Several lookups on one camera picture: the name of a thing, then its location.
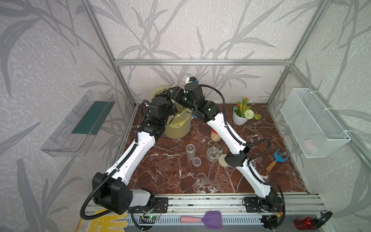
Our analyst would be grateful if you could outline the green circuit board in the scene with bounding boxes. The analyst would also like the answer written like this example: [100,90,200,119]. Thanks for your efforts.
[141,215,161,222]

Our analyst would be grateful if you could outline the red lid oatmeal jar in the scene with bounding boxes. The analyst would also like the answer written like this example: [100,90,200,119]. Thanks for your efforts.
[210,129,221,142]

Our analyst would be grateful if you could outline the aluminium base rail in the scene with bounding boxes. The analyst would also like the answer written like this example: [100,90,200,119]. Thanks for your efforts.
[86,193,328,217]

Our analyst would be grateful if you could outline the white pot artificial flowers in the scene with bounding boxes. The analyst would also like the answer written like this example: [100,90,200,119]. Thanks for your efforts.
[233,98,261,126]

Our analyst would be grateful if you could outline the clear oatmeal jar small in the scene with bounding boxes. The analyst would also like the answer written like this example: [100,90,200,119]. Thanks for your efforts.
[186,144,196,160]

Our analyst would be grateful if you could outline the clear plastic wall shelf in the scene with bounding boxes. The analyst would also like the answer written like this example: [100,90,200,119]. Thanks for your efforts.
[41,90,116,157]

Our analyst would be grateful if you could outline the white wire wall basket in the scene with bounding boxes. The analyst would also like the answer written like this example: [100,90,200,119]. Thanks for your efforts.
[281,88,351,159]

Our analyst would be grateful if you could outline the yellow dotted work glove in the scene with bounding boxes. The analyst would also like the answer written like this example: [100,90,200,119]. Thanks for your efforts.
[77,212,129,232]

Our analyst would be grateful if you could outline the mesh trash bin yellow bag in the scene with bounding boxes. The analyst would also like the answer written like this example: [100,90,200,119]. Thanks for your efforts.
[149,87,191,140]

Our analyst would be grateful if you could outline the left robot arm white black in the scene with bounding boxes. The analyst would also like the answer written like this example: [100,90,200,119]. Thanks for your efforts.
[80,90,176,220]

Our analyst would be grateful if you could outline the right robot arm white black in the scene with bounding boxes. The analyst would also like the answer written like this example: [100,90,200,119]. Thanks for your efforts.
[170,82,278,212]

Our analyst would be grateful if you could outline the purple scoop pink handle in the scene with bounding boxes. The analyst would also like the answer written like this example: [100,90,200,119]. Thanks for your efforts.
[181,211,223,230]

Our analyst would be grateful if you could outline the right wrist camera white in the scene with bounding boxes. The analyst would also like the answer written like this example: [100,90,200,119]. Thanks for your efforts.
[185,76,199,84]

